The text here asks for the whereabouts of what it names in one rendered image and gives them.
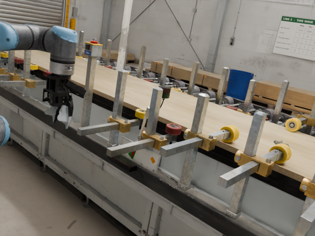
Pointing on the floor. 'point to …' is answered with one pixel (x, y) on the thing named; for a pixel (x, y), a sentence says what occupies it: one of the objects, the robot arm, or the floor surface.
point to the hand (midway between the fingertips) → (62, 122)
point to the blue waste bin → (238, 84)
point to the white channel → (124, 34)
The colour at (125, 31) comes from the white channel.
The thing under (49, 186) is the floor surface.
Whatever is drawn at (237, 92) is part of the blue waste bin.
